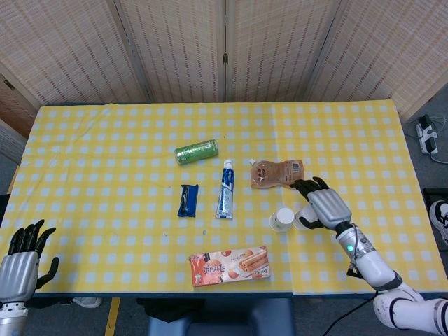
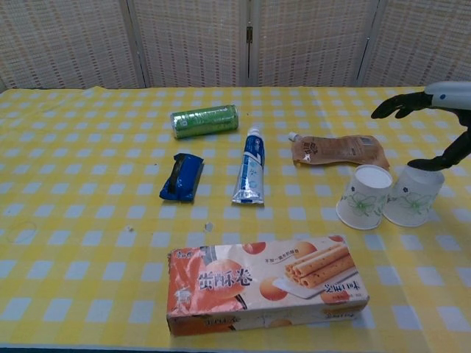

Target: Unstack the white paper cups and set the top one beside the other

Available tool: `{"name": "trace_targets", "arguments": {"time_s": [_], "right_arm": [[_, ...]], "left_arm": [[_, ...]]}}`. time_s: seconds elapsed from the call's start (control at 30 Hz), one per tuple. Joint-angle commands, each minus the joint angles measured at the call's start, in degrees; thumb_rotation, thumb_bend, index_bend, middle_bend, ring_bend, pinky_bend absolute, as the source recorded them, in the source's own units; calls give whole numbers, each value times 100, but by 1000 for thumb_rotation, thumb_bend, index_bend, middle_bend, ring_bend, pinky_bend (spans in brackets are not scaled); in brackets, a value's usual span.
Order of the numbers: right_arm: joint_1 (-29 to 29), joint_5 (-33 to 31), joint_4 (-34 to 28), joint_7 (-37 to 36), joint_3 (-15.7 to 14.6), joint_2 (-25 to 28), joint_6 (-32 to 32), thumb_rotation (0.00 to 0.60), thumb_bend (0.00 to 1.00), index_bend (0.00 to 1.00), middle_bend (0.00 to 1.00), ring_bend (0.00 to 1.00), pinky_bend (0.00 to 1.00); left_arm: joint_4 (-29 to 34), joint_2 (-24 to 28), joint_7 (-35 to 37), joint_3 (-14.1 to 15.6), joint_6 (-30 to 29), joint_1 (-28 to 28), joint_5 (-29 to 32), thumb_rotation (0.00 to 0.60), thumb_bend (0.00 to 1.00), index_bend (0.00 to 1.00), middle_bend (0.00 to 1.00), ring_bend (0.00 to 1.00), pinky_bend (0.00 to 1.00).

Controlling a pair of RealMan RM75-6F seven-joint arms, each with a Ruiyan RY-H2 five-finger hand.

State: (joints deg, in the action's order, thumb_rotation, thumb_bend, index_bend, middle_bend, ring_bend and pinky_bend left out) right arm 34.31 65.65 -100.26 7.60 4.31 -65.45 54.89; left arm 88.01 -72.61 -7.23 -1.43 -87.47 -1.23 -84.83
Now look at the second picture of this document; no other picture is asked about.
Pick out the blue white toothpaste tube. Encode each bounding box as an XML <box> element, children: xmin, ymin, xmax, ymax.
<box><xmin>231</xmin><ymin>125</ymin><xmax>266</xmax><ymax>206</ymax></box>

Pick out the blue snack packet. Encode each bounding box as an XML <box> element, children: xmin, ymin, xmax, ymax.
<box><xmin>158</xmin><ymin>153</ymin><xmax>205</xmax><ymax>203</ymax></box>

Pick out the yellow white checked tablecloth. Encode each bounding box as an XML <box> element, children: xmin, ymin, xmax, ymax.
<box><xmin>0</xmin><ymin>85</ymin><xmax>471</xmax><ymax>350</ymax></box>

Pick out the woven folding screen panel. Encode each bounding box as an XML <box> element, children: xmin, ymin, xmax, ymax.
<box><xmin>127</xmin><ymin>0</ymin><xmax>255</xmax><ymax>88</ymax></box>
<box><xmin>0</xmin><ymin>0</ymin><xmax>146</xmax><ymax>90</ymax></box>
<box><xmin>249</xmin><ymin>0</ymin><xmax>386</xmax><ymax>88</ymax></box>
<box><xmin>356</xmin><ymin>0</ymin><xmax>471</xmax><ymax>88</ymax></box>

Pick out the brown spouted drink pouch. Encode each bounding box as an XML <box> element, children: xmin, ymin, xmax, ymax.
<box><xmin>288</xmin><ymin>132</ymin><xmax>391</xmax><ymax>171</ymax></box>

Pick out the orange egg roll box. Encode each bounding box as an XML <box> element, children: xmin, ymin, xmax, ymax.
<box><xmin>165</xmin><ymin>235</ymin><xmax>371</xmax><ymax>338</ymax></box>

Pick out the green drink can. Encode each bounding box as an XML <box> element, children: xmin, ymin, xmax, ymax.
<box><xmin>169</xmin><ymin>104</ymin><xmax>239</xmax><ymax>140</ymax></box>

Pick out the white floral paper cup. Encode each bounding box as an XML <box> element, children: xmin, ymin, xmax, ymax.
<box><xmin>382</xmin><ymin>163</ymin><xmax>446</xmax><ymax>227</ymax></box>
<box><xmin>336</xmin><ymin>163</ymin><xmax>394</xmax><ymax>231</ymax></box>

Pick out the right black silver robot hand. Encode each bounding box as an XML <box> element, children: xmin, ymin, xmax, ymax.
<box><xmin>370</xmin><ymin>81</ymin><xmax>471</xmax><ymax>173</ymax></box>

